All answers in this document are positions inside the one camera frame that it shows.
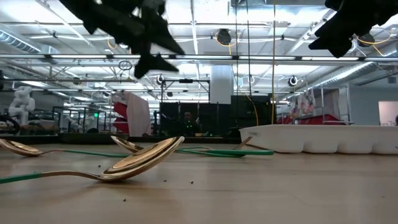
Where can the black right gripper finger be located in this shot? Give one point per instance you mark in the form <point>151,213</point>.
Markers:
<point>334,39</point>

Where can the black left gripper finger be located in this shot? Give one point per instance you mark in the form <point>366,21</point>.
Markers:
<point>158,39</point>
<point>152,63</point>

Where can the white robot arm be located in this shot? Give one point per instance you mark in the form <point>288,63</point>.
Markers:
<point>21,104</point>

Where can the white draped cloth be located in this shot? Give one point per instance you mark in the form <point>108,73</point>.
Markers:
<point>138,115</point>

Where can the metal shelving rack red bins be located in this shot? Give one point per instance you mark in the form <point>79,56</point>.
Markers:
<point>337,105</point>

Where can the colourful poster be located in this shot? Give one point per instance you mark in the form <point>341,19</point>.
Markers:
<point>306,101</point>

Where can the person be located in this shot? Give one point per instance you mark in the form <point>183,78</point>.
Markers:
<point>188,123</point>

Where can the white square pillar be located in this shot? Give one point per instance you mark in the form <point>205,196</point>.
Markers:
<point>221,84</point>

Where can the black partition panel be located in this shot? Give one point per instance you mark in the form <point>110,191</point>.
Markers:
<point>245,112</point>
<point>217,118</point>

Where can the white board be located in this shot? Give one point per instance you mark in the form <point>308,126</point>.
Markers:
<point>388,113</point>

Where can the black round plate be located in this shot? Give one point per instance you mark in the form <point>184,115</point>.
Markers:
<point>93,138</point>

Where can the white cutlery tray grey pads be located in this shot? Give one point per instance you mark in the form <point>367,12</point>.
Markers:
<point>311,138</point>

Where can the black metal gantry frame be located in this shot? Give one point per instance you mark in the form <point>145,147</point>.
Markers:
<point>186,80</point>

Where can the silver overhead rail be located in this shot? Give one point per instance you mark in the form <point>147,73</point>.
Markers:
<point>199,57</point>

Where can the black metal workstation frame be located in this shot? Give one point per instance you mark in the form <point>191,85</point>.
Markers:
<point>81,107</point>

